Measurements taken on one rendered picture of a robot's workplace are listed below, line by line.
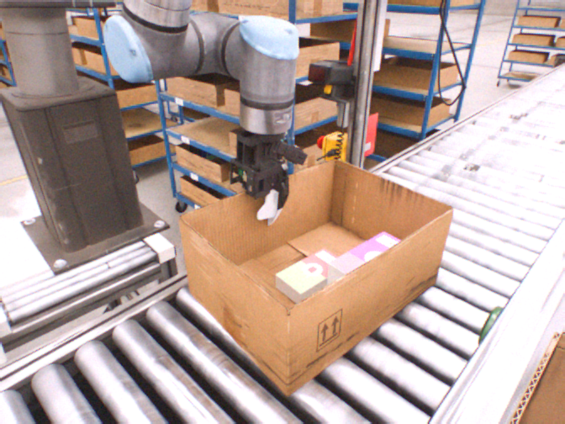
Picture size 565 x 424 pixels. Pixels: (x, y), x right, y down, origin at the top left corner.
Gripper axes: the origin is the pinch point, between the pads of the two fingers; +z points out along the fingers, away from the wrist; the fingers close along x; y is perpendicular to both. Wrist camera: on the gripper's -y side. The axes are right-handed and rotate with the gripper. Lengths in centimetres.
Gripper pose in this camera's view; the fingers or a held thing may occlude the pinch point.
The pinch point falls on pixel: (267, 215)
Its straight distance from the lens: 82.4
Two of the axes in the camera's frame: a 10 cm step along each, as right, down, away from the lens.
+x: 7.2, 4.4, -5.4
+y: -6.9, 3.7, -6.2
